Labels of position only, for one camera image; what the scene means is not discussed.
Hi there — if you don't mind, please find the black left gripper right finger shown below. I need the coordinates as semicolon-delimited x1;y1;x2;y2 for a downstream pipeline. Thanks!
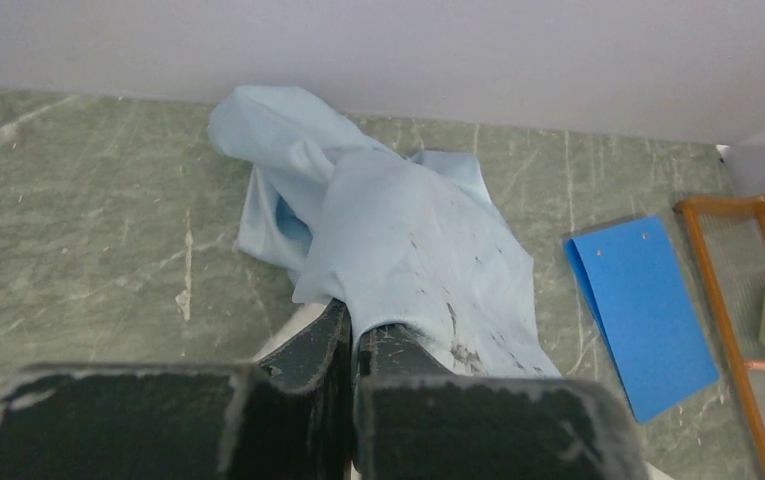
354;325;649;479

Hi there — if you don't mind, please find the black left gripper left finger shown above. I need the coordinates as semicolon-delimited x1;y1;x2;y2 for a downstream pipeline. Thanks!
0;300;352;479

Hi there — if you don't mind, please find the light blue pillowcase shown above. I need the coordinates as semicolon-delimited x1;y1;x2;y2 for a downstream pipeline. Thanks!
208;86;559;378

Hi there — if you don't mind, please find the white pillow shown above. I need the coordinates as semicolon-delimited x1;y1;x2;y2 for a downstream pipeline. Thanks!
250;303;327;362

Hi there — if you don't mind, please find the blue plastic folder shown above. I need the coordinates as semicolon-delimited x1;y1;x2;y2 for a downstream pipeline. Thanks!
564;216;719;423

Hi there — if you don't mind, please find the orange tiered shelf rack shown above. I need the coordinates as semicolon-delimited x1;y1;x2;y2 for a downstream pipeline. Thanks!
674;188;765;479

